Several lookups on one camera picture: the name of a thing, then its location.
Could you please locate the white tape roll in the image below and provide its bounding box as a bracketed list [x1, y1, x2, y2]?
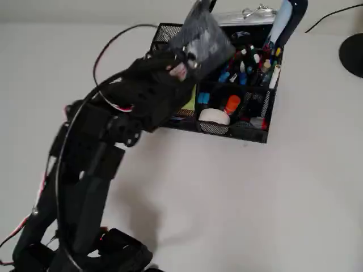
[198, 108, 231, 126]

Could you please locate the black round lamp base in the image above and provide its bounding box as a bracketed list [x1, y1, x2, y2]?
[339, 32, 363, 79]

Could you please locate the white cylindrical tube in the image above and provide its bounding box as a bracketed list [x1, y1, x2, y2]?
[268, 64, 282, 90]

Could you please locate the green sticky note pad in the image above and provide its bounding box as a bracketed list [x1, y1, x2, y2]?
[181, 84, 198, 112]

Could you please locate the clear plastic bag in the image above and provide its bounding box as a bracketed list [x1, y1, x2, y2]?
[215, 3, 277, 28]

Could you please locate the dark blue and white tool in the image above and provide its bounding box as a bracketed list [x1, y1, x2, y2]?
[262, 0, 309, 55]

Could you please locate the black mesh desk organizer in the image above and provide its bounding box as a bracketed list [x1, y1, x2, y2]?
[143, 22, 284, 144]

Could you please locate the gripper camera circuit board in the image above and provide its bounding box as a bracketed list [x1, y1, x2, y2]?
[167, 11, 237, 83]

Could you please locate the red-orange capped glue stick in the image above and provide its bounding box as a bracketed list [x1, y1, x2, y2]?
[223, 95, 242, 116]

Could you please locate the black camera cable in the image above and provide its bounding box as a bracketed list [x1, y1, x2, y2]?
[55, 23, 159, 272]

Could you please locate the black power cable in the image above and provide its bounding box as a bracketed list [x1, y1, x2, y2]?
[305, 3, 363, 33]

